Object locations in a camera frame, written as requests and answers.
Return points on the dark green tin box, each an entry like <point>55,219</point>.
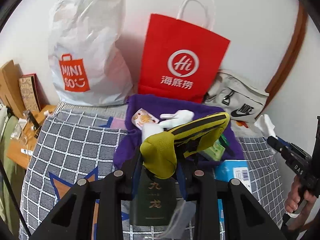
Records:
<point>155,201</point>

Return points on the orange felt star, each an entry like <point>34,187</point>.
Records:
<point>65,189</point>

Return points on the white Miniso plastic bag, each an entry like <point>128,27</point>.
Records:
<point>87,67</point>

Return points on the patterned book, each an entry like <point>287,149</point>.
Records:
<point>29,92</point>

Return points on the red Haidilao paper bag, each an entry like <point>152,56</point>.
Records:
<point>181,60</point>

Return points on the purple fleece towel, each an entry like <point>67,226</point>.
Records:
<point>142,109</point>

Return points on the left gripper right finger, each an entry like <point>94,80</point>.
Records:
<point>244,217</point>

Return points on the right hand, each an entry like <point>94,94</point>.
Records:
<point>293,199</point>

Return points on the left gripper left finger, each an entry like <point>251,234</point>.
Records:
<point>133,168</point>

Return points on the white mesh drawstring bag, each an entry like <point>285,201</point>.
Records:
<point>182,215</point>

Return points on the wooden side table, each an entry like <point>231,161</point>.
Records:
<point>14,152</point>

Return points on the yellow black pouch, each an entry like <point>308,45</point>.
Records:
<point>162,151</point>

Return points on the wooden headboard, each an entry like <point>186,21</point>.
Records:
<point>10,90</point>

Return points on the green snack packet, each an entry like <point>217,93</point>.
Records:
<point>215,152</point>

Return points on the wooden door frame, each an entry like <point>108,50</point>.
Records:
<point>290,55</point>

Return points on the beige Nike waist bag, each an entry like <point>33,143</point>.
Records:
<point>236,95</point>

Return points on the grey checkered bed sheet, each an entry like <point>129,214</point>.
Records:
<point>75,140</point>

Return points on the blue tissue pack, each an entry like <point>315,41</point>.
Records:
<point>230,169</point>

